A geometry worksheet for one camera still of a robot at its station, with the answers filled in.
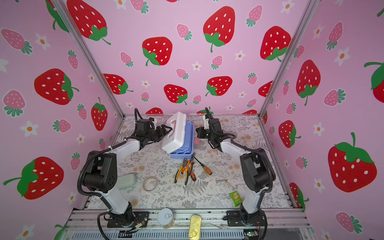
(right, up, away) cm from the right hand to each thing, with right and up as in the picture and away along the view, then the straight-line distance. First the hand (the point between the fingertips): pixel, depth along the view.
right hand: (195, 129), depth 91 cm
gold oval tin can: (0, -46, -23) cm, 51 cm away
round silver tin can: (-14, -43, -21) cm, 50 cm away
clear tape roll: (-27, -32, -5) cm, 42 cm away
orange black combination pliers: (-3, -22, +1) cm, 22 cm away
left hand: (-16, -1, +1) cm, 16 cm away
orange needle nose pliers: (-6, -23, -1) cm, 24 cm away
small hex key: (+16, -17, +7) cm, 25 cm away
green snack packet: (+22, -38, -12) cm, 45 cm away
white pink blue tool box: (-9, -8, -8) cm, 14 cm away
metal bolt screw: (+16, -30, -4) cm, 34 cm away
